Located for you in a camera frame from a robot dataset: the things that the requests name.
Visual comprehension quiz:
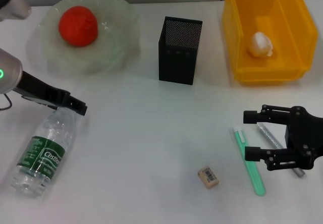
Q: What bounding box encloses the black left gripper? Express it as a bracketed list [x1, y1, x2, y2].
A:
[15, 70, 88, 116]

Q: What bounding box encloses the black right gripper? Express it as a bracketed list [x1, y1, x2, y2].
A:
[243, 104, 323, 172]

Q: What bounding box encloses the grey pen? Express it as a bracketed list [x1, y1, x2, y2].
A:
[256, 122, 306, 178]

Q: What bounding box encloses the green pen with white cap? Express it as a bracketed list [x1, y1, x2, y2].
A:
[232, 125, 267, 197]

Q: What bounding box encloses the clear bottle with green label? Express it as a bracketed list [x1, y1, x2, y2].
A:
[10, 106, 88, 198]

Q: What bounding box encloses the beige eraser with barcode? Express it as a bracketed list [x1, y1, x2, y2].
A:
[197, 166, 220, 191]

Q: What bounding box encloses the red tomato toy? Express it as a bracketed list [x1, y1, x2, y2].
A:
[58, 6, 99, 48]

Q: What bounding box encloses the white paper ball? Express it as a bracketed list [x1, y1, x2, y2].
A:
[246, 31, 275, 58]

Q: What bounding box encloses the clear glass fruit plate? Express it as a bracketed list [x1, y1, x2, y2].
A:
[27, 0, 141, 78]

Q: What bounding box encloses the black mesh pen holder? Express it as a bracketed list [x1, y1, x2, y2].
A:
[158, 16, 203, 86]

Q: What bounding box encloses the yellow plastic bin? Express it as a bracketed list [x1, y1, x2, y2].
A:
[221, 0, 318, 87]

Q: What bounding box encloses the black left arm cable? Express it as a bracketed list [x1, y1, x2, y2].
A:
[0, 94, 13, 111]

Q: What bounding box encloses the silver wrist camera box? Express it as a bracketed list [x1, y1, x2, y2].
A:
[0, 0, 32, 22]

